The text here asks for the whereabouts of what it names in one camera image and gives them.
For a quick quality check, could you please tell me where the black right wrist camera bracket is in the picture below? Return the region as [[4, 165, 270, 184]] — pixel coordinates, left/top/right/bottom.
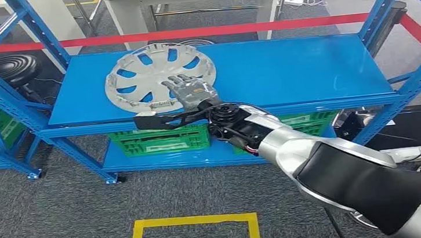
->
[[132, 104, 212, 134]]

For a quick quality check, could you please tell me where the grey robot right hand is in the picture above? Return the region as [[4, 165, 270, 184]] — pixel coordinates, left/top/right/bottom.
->
[[160, 70, 220, 112]]

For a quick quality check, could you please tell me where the silver plastic hubcap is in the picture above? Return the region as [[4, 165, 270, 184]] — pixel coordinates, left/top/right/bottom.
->
[[101, 38, 220, 119]]

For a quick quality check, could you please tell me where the yellow floor tape square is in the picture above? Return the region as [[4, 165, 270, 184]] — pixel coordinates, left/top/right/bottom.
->
[[124, 208, 262, 238]]

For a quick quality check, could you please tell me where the white cabinet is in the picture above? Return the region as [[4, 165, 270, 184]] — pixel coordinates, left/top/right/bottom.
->
[[0, 0, 90, 80]]

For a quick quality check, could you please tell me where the black equipment case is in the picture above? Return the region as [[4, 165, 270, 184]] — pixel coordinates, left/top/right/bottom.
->
[[331, 102, 421, 168]]

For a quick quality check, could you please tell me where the black ribbed round disc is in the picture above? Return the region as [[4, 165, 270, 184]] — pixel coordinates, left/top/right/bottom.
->
[[147, 37, 215, 52]]

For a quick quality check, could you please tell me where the white desk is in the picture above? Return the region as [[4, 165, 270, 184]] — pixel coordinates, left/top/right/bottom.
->
[[103, 0, 288, 55]]

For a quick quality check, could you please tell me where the black stanchion post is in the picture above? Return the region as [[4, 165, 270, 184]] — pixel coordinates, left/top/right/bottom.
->
[[365, 0, 413, 59]]

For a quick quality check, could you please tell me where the black round stool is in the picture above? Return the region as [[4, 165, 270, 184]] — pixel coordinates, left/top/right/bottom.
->
[[0, 51, 54, 116]]

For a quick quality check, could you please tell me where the red barrier tape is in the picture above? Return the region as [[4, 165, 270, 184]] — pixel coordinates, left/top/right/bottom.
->
[[0, 2, 421, 118]]

